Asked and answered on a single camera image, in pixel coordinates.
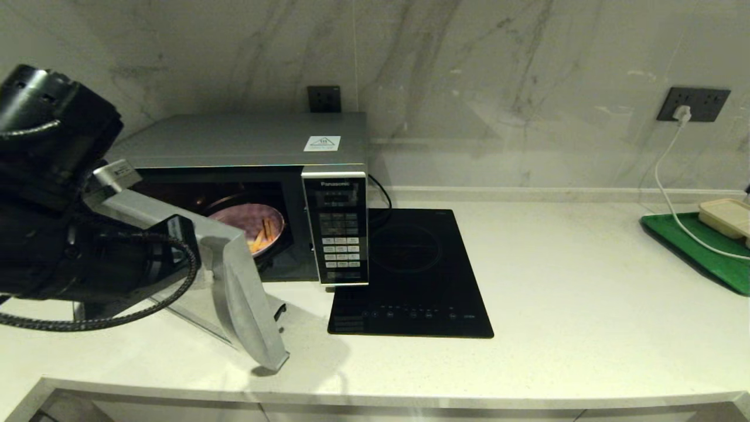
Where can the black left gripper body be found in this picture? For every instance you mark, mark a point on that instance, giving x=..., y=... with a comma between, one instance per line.
x=173, y=249

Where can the purple plastic plate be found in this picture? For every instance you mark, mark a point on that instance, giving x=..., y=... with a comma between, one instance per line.
x=246, y=215

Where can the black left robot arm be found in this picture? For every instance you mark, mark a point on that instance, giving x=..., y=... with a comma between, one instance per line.
x=47, y=176

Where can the silver Panasonic microwave oven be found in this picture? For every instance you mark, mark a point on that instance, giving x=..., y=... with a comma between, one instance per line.
x=234, y=140

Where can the grey cabinet front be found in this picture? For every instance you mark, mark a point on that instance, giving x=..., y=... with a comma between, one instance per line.
x=176, y=413

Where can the black induction cooktop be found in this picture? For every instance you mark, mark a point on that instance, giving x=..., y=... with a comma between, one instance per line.
x=410, y=246

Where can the white power plug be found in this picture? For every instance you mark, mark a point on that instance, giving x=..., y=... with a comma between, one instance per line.
x=682, y=113

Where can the green plastic tray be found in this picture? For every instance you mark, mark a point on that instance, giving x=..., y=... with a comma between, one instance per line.
x=703, y=258

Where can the beige lidded container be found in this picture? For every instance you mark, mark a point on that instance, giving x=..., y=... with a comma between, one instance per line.
x=726, y=217

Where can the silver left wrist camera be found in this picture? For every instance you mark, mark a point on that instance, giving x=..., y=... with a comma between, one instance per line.
x=117, y=174

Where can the small black wall socket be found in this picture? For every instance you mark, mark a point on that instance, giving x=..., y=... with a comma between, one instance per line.
x=323, y=98

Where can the wide black wall socket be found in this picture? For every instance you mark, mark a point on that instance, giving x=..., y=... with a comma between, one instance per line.
x=706, y=103

